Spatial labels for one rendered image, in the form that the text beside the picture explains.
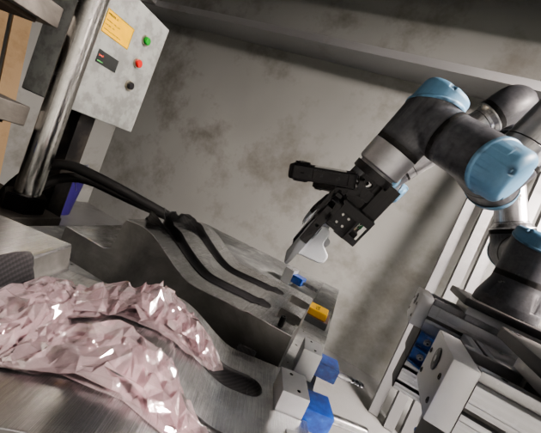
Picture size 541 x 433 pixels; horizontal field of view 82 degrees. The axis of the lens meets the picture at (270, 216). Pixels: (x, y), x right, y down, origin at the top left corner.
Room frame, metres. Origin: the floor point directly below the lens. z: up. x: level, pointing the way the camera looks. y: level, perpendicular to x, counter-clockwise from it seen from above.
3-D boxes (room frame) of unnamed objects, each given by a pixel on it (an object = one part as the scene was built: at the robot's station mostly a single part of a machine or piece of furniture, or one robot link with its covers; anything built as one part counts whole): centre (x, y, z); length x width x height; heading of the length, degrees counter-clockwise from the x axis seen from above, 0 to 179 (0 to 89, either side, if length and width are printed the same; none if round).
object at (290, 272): (1.09, -0.19, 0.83); 0.13 x 0.05 x 0.05; 63
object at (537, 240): (0.84, -0.67, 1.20); 0.13 x 0.12 x 0.14; 158
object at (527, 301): (0.84, -0.67, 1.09); 0.15 x 0.15 x 0.10
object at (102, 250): (0.68, 0.10, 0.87); 0.50 x 0.26 x 0.14; 75
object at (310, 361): (0.57, -0.22, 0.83); 0.13 x 0.05 x 0.05; 84
